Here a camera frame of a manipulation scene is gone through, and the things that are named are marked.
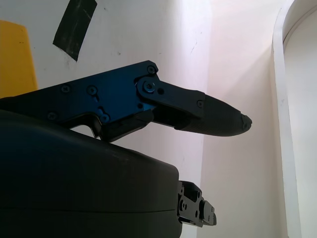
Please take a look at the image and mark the black tape patch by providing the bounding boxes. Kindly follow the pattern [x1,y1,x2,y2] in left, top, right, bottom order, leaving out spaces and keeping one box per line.
[52,0,98,61]

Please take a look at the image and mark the yellow wooden block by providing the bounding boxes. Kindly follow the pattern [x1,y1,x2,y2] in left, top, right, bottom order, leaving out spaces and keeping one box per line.
[0,19,39,98]

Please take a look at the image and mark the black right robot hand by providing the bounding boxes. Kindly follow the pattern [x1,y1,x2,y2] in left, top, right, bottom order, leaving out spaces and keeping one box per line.
[0,59,253,238]

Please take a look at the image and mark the white curved trim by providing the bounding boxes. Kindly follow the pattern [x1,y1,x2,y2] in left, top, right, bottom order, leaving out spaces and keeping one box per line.
[271,6,317,238]

